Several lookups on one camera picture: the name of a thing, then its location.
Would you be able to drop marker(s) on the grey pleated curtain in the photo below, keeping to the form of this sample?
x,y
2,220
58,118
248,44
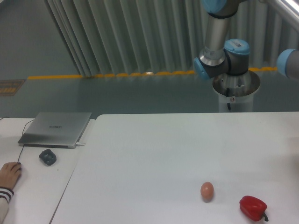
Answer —
x,y
138,36

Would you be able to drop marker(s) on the silver closed laptop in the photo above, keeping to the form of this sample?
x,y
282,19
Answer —
x,y
55,129

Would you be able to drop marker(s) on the small black gadget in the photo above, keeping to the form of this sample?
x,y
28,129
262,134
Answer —
x,y
48,157

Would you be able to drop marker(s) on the red bell pepper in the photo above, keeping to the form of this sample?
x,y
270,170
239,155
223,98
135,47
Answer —
x,y
253,208

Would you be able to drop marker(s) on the striped sleeve forearm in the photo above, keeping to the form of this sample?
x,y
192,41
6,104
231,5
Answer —
x,y
5,196

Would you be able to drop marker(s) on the brown egg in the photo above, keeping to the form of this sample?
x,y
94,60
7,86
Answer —
x,y
207,191

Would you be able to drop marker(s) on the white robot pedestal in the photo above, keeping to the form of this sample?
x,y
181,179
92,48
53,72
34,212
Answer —
x,y
236,93

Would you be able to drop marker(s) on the person's hand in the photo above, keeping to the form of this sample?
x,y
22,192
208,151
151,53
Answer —
x,y
8,176

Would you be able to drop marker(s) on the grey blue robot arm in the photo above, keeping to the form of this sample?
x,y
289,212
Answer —
x,y
222,57

